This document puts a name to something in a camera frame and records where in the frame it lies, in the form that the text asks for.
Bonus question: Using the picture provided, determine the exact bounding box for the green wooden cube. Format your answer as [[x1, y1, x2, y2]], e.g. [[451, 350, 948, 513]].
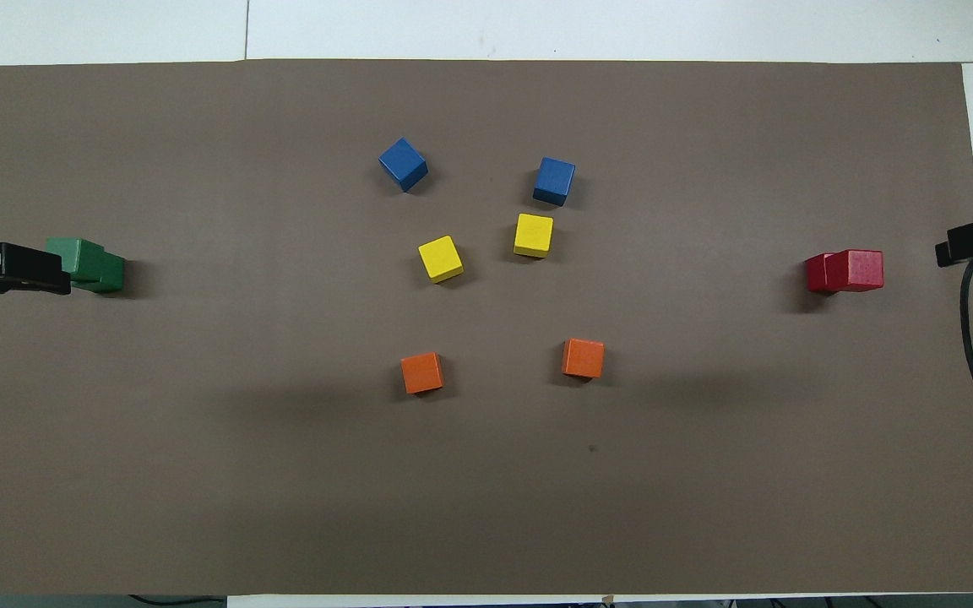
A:
[[45, 238, 107, 284], [71, 252, 126, 295]]

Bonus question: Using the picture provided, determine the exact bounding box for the red wooden cube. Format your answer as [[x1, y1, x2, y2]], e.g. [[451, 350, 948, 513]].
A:
[[823, 249, 885, 293], [805, 253, 834, 295]]

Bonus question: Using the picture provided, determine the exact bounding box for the brown table mat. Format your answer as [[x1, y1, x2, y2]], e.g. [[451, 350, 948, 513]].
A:
[[0, 57, 973, 597]]

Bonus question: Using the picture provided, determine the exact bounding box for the blue wooden cube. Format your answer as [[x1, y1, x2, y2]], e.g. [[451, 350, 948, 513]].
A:
[[532, 156, 577, 208], [378, 137, 430, 193]]

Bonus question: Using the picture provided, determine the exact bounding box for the orange wooden cube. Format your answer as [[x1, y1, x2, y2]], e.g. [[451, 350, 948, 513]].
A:
[[400, 351, 445, 395], [562, 338, 606, 380]]

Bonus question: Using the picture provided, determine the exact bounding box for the yellow wooden cube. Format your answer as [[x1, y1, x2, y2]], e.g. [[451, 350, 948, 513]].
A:
[[514, 213, 555, 259], [417, 235, 465, 285]]

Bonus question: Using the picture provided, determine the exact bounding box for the thin black cable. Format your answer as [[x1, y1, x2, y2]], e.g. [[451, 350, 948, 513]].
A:
[[128, 594, 227, 607]]

